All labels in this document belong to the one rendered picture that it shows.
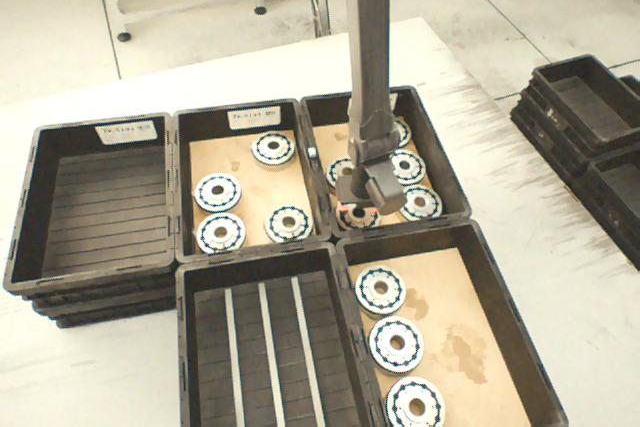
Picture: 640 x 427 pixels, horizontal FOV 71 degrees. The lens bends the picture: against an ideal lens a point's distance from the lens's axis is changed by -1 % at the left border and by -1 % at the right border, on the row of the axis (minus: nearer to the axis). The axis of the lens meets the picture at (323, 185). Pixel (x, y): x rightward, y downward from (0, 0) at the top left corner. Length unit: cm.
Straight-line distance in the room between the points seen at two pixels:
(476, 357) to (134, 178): 84
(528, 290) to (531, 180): 35
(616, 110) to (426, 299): 137
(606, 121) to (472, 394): 138
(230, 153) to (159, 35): 189
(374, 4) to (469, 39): 246
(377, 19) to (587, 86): 163
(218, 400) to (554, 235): 92
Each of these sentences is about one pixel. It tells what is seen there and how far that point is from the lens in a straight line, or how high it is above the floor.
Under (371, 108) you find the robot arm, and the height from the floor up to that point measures 121.
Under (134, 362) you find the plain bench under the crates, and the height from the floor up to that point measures 70.
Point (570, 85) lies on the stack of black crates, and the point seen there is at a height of 49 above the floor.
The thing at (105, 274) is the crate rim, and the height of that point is 93.
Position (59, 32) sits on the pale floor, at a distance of 317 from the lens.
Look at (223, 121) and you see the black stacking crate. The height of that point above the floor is 89.
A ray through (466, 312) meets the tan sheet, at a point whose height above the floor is 83.
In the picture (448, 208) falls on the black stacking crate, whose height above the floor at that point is 86.
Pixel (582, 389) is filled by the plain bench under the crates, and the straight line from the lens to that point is 119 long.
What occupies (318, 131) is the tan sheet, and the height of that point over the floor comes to 83.
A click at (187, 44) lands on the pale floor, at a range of 285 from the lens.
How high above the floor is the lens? 170
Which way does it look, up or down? 55 degrees down
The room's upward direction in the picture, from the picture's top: 5 degrees clockwise
